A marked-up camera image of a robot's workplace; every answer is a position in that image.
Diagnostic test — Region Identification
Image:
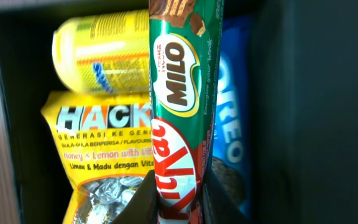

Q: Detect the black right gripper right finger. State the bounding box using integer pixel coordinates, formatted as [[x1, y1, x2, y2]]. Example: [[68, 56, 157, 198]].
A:
[[202, 169, 247, 224]]

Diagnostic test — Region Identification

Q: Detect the red green KitKat bar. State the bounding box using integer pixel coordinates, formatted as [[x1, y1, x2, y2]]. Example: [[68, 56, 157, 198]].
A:
[[149, 0, 224, 223]]

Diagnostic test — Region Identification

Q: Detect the yellow sunflower seed bag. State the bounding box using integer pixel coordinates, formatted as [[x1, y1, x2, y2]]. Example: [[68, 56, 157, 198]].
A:
[[41, 91, 154, 224]]

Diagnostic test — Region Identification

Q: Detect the yellow can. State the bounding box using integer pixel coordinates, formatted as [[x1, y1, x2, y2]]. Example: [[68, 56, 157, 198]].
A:
[[52, 9, 149, 95]]

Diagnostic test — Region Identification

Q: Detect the blue Oreo cookie pack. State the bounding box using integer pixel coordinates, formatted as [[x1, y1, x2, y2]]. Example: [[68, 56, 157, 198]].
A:
[[212, 16, 253, 218]]

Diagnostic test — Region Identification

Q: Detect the black gift box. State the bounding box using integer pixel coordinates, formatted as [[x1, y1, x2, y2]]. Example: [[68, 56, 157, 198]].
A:
[[0, 0, 358, 223]]

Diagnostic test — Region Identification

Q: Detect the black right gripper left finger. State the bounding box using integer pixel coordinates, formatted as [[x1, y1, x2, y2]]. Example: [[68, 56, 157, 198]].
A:
[[112, 170, 157, 224]]

